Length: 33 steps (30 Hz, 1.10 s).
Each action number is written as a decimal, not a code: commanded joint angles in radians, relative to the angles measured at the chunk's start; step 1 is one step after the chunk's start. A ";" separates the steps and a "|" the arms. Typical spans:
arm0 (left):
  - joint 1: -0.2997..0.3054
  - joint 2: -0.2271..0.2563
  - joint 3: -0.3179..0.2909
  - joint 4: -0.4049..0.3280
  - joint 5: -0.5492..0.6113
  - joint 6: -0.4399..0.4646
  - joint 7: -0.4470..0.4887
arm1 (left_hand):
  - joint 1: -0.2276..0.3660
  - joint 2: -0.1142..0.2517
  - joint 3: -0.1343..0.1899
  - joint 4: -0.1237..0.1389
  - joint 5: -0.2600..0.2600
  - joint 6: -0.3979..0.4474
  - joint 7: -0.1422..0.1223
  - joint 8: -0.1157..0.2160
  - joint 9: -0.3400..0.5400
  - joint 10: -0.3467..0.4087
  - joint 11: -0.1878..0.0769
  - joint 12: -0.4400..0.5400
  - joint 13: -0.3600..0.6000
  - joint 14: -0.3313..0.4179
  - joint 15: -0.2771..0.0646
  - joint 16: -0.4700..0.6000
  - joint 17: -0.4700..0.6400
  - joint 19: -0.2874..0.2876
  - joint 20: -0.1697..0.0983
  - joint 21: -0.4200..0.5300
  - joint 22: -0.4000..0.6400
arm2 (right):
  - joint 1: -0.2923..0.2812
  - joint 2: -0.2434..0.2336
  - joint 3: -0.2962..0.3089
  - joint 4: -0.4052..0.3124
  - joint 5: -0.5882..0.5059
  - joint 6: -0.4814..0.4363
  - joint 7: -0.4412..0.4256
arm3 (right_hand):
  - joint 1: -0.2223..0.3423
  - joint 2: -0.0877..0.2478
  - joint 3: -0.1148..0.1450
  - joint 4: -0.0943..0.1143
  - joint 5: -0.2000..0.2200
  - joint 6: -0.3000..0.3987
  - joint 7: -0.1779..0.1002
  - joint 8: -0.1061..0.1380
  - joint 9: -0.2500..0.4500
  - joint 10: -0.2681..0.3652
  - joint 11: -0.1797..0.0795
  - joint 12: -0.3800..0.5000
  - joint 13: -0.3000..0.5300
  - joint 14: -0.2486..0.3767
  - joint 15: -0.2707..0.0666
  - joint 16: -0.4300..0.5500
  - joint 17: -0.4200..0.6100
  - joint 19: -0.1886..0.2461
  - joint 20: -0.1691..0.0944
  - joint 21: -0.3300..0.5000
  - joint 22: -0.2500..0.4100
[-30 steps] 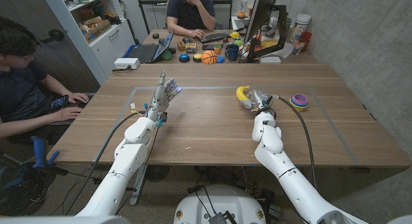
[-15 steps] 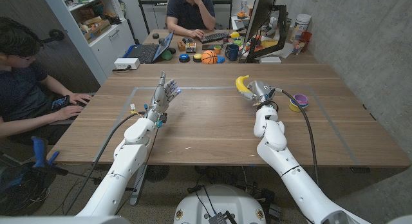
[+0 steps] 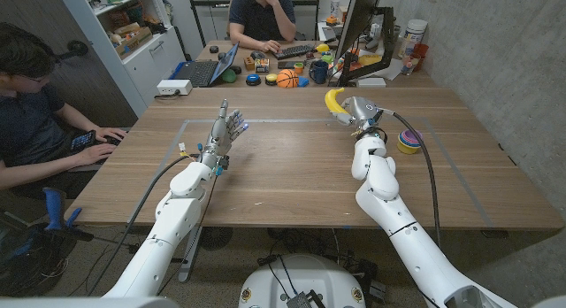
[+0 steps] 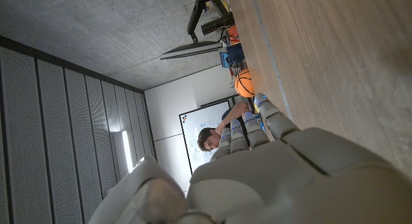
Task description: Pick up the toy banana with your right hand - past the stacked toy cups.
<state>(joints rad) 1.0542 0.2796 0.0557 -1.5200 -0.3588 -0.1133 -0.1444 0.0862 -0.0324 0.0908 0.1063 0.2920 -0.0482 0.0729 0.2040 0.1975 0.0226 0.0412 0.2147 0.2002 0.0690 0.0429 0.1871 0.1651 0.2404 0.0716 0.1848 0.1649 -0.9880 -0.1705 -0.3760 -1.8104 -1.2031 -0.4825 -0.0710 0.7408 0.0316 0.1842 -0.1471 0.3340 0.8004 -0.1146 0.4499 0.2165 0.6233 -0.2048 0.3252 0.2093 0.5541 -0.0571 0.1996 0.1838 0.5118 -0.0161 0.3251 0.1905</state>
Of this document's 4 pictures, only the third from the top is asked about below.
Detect open blue laptop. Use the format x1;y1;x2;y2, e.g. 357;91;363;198
170;41;241;89

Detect black keyboard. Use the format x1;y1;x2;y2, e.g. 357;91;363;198
272;43;317;61

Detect orange toy basketball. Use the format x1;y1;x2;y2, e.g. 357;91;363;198
276;68;300;89

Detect white power strip box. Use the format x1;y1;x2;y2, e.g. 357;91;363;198
156;79;194;96

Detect blue chair armrest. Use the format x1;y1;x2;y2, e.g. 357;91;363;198
42;187;83;232

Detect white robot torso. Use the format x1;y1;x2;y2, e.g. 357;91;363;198
238;253;367;308

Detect black handheld phone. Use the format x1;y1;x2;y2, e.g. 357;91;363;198
69;129;97;152

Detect yellow toy banana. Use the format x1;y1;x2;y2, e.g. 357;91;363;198
325;87;350;116

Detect person in dark polo shirt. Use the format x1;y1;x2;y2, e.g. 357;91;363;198
228;0;297;52

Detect white shelf cabinet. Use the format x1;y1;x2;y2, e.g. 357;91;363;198
57;0;187;119

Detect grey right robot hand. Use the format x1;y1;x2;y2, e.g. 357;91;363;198
330;96;384;135

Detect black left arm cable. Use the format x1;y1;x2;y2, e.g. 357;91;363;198
84;152;200;296

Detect dark blue mug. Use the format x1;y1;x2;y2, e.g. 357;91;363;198
308;59;331;85

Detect clear drinking glass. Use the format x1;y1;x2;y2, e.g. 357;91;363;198
401;54;419;76

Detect stacked colourful toy cups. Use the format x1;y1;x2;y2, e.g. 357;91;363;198
396;128;425;156

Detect cardboard box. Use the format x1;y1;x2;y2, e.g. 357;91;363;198
113;27;154;59

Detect white wipes canister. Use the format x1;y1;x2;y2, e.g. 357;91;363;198
397;19;429;59

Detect dark-haired person in navy shirt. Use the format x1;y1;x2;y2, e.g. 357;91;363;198
0;22;127;194

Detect black floor fan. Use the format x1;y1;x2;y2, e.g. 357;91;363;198
198;227;234;251

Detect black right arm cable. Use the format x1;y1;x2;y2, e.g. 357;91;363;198
380;108;443;251

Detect black computer monitor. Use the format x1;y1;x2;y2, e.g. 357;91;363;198
334;0;385;61

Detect black device on torso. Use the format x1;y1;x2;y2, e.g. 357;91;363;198
286;289;326;308

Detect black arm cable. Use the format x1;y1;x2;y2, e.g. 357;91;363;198
84;152;200;296
380;108;443;251

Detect grey laptop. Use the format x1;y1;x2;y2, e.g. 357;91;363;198
65;127;132;173

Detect grey table leg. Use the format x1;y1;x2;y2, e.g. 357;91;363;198
179;230;203;283

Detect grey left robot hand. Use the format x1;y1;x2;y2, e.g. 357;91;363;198
201;98;249;167

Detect black monitor stand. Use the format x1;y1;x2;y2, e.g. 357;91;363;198
338;6;395;84

